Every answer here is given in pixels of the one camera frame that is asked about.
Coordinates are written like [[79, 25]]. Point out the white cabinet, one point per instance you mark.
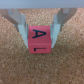
[[40, 3]]

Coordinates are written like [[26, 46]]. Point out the pink block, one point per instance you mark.
[[39, 37]]

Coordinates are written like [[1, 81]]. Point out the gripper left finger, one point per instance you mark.
[[20, 26]]

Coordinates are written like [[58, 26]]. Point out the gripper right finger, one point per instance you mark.
[[58, 24]]

